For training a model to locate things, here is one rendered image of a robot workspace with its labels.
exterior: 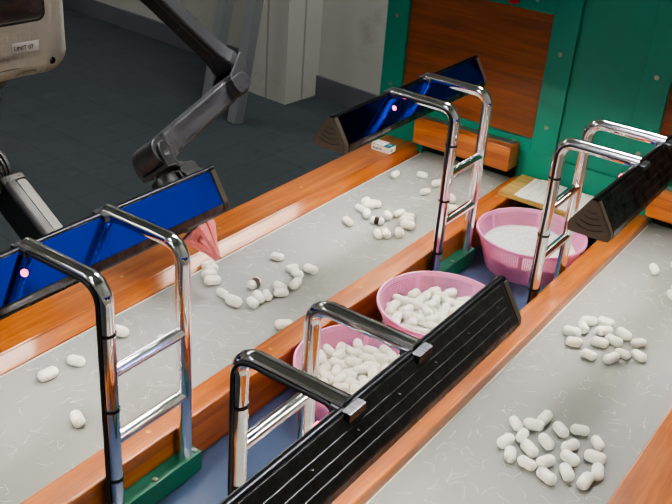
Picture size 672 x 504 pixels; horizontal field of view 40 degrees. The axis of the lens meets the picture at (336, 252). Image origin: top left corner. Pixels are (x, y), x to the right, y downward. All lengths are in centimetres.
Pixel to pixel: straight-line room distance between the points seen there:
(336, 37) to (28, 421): 390
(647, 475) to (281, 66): 393
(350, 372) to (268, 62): 367
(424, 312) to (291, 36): 336
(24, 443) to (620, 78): 162
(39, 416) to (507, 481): 78
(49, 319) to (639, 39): 150
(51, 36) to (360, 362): 92
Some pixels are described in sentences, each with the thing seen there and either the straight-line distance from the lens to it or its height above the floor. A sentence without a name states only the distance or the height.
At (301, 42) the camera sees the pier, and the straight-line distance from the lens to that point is 523.
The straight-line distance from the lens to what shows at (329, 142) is 191.
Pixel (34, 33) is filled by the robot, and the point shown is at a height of 121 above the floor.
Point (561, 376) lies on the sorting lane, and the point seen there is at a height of 74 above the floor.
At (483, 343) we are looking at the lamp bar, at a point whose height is 107.
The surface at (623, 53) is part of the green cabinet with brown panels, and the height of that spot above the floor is 115.
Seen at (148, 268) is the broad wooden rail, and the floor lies 77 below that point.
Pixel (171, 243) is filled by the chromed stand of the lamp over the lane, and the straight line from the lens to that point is 138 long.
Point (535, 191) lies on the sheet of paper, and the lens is 249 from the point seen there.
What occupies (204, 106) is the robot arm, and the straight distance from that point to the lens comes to 214.
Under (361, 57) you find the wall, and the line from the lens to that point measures 517.
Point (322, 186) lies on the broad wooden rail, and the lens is 241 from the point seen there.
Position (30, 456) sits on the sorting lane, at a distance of 159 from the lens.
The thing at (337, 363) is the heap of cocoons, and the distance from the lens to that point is 177.
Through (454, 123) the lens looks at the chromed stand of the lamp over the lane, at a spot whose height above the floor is 108.
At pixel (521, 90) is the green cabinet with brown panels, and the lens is 256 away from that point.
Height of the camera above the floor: 176
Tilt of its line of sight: 28 degrees down
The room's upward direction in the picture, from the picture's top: 4 degrees clockwise
